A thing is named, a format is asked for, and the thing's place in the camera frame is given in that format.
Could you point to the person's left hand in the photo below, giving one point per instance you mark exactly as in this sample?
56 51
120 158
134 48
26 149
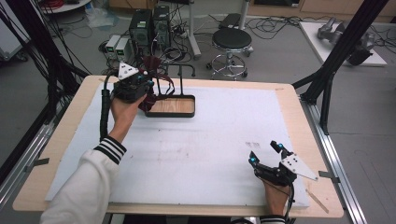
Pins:
124 116

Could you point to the clear plastic bag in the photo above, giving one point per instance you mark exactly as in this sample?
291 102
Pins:
101 17

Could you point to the grey table leg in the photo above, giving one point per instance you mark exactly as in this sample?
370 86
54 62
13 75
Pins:
193 37

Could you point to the black round stool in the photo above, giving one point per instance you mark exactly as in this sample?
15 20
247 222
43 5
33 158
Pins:
232 39

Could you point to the flat black box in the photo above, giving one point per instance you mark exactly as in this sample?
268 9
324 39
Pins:
229 21

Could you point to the round white table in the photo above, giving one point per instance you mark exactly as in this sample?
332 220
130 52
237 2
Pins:
67 6

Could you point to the black rack with wooden tray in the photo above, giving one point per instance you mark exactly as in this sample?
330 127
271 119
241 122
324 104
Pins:
174 105

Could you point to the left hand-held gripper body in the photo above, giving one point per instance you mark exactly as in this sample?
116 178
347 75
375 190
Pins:
129 88

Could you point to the red white striped bow tie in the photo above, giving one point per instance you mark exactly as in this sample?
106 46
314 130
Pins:
152 63

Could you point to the thin wooden stick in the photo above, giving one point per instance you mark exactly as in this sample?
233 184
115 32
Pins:
317 201

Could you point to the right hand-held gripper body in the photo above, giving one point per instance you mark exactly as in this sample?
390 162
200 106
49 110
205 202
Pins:
295 166

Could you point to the black computer tower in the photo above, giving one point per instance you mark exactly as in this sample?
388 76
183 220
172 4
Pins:
141 29
162 25

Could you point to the white power supply unit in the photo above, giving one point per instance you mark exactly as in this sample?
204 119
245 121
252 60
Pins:
123 49
112 45

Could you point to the white floor board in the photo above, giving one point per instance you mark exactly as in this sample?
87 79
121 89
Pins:
314 40

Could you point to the person's right hand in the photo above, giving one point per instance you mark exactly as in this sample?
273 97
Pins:
276 199

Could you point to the aluminium rail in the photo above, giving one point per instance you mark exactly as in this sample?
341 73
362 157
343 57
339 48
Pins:
339 168
21 168

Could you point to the white foam mat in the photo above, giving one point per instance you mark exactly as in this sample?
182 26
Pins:
202 149

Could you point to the black frame post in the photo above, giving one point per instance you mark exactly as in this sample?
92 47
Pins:
339 56
43 46

